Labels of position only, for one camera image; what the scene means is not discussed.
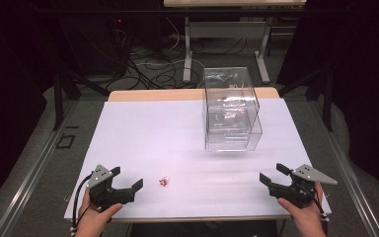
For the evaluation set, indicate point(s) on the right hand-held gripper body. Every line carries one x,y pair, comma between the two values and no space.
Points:
292,192

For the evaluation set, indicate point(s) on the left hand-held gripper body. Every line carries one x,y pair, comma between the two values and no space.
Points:
102,194

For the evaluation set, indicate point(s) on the small red and white trinket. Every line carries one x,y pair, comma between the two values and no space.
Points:
164,181

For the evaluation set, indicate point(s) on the clear acrylic drawer box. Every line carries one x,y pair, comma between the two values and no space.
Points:
232,115

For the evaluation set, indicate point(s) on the person's left hand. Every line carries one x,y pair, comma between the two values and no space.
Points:
92,222

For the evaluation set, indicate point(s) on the person's right hand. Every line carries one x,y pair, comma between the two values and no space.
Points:
307,220

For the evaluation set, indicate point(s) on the white table mat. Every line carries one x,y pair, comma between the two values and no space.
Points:
164,138

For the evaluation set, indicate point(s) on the black metal stand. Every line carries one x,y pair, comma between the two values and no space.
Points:
327,98
59,98

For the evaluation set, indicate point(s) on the black computer tower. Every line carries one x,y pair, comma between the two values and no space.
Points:
92,42

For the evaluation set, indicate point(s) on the white metal desk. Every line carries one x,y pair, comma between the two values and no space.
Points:
225,29

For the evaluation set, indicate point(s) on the aluminium floor rail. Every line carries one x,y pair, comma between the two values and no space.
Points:
348,171
29,177

